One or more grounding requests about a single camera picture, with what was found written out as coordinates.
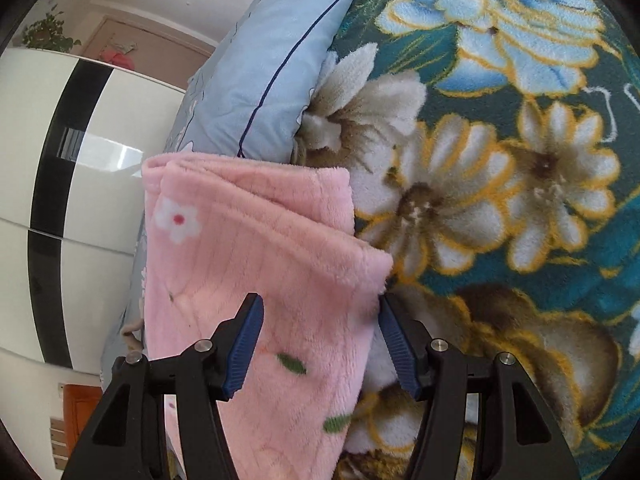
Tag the dark grey garment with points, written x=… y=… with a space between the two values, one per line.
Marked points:
x=129 y=331

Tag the wooden orange headboard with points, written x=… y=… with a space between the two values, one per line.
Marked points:
x=79 y=402

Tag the white black stripe wardrobe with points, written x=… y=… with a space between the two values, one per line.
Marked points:
x=74 y=134

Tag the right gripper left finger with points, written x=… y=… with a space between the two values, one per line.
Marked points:
x=125 y=437

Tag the blue daisy print duvet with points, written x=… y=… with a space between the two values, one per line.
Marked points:
x=249 y=97

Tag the teal floral plush blanket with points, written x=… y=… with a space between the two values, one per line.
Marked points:
x=493 y=151

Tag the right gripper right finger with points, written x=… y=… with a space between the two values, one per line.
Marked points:
x=517 y=434

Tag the brown wooden door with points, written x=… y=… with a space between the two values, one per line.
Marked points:
x=169 y=56

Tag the green hanging plant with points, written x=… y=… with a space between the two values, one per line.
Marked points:
x=49 y=34

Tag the pink fleece pajama garment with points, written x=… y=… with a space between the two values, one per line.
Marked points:
x=219 y=228

